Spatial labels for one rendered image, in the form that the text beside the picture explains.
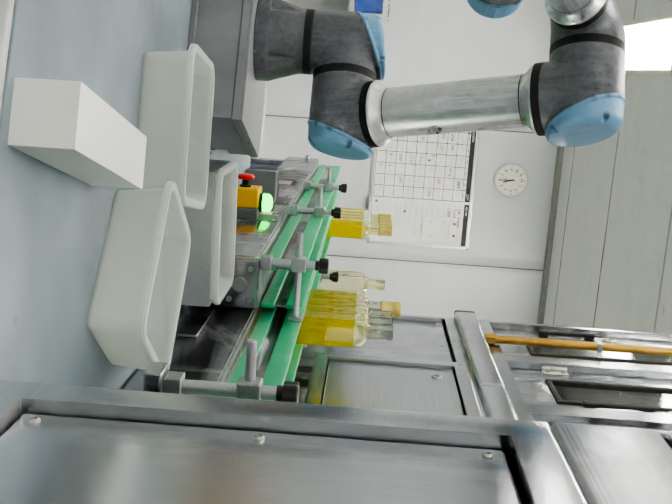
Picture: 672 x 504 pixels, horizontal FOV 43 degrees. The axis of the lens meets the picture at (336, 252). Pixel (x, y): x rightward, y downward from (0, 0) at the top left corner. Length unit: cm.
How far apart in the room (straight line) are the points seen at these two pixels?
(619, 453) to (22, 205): 57
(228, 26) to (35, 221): 73
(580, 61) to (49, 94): 84
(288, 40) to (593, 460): 103
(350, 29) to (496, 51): 606
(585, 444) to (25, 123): 55
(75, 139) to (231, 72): 73
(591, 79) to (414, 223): 631
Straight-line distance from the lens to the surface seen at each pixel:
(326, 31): 156
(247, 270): 159
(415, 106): 146
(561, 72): 139
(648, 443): 77
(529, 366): 213
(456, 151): 757
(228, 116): 147
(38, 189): 89
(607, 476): 69
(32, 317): 90
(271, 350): 146
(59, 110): 81
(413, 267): 772
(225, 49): 151
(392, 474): 67
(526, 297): 790
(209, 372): 129
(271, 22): 155
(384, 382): 182
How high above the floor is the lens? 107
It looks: 2 degrees down
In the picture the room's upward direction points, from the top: 94 degrees clockwise
